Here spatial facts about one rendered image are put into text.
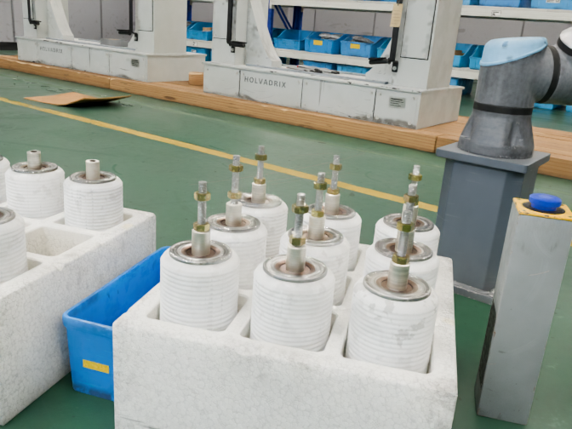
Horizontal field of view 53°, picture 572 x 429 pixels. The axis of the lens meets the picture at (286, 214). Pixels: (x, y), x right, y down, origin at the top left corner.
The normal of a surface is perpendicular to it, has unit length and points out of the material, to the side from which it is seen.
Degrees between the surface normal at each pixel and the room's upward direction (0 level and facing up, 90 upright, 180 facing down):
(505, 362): 90
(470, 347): 0
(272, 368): 90
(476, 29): 90
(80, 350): 92
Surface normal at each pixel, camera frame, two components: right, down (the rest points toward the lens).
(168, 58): 0.80, 0.25
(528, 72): 0.11, 0.32
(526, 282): -0.26, 0.29
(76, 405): 0.07, -0.95
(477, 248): -0.60, 0.21
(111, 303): 0.95, 0.13
